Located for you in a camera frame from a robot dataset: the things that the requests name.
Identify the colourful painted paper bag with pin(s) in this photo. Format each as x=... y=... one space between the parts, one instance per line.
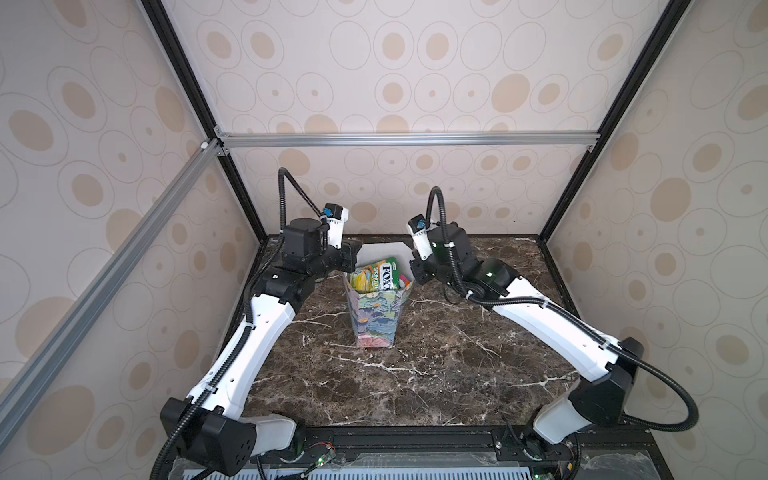
x=375 y=316

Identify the black vertical frame post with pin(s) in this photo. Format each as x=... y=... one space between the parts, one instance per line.
x=160 y=23
x=650 y=53

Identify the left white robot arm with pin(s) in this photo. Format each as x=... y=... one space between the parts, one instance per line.
x=207 y=426

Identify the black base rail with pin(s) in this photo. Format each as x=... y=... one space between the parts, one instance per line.
x=422 y=452

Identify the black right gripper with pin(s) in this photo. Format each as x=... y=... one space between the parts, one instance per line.
x=415 y=265

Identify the black vertical frame post right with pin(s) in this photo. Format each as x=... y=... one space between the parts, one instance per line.
x=650 y=53

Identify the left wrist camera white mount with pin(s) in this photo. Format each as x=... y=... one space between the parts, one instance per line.
x=336 y=216

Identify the aluminium horizontal back rail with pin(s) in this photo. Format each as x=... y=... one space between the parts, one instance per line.
x=408 y=139

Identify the black vertical frame post left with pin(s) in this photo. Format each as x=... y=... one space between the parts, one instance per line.
x=160 y=23

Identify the green snack packet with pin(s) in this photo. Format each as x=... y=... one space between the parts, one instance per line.
x=375 y=277

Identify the aluminium left side rail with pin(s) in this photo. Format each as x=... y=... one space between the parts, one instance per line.
x=39 y=372

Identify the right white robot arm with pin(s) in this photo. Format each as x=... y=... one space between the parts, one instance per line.
x=606 y=370

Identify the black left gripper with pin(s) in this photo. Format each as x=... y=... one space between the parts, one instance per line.
x=349 y=252

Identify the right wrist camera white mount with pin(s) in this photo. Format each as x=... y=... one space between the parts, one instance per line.
x=418 y=228

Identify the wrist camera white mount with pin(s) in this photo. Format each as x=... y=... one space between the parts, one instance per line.
x=418 y=228
x=336 y=216

